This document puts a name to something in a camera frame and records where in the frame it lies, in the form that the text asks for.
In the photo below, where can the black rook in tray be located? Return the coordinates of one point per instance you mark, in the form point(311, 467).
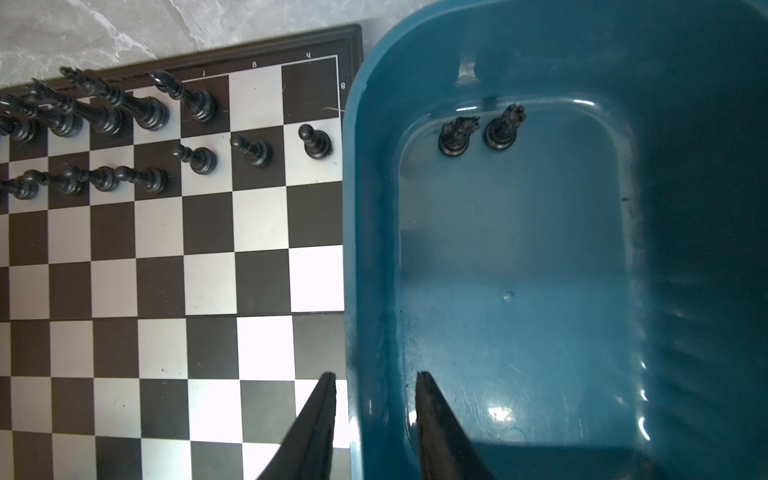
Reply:
point(501, 132)

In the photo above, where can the black white chess board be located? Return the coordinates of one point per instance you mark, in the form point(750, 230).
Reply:
point(160, 324)

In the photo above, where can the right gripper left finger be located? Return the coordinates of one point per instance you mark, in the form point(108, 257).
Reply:
point(307, 449)

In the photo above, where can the black knight in tray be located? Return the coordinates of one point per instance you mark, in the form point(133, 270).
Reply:
point(455, 136)

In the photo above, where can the black pawn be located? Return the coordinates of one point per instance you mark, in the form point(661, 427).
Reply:
point(317, 143)
point(256, 152)
point(202, 160)

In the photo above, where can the black bishop on board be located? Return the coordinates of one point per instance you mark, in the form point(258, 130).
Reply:
point(200, 104)

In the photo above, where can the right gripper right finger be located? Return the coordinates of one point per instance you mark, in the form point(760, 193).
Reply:
point(445, 452)

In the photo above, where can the teal plastic tray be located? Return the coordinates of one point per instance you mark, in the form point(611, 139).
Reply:
point(591, 301)

